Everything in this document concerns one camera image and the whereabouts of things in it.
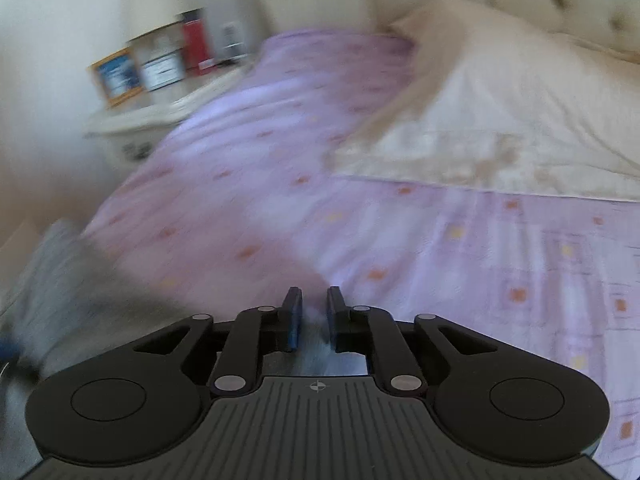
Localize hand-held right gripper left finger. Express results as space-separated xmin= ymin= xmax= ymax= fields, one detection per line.
xmin=132 ymin=286 xmax=304 ymax=395

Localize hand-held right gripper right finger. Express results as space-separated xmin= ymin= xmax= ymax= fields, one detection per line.
xmin=326 ymin=286 xmax=506 ymax=395

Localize cream pillow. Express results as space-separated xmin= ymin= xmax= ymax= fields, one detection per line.
xmin=327 ymin=0 xmax=640 ymax=204

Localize grey pants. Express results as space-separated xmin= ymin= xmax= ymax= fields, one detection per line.
xmin=0 ymin=219 xmax=370 ymax=480

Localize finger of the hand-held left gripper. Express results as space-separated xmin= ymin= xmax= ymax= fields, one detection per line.
xmin=0 ymin=336 xmax=23 ymax=363

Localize orange framed picture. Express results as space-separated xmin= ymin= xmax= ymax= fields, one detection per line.
xmin=88 ymin=47 xmax=146 ymax=110

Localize white nightstand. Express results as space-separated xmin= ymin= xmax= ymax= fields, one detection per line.
xmin=82 ymin=62 xmax=256 ymax=168

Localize red bottle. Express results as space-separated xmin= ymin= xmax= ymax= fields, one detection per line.
xmin=180 ymin=9 xmax=214 ymax=77

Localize purple patterned bed sheet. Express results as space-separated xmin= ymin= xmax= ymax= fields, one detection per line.
xmin=82 ymin=30 xmax=640 ymax=480

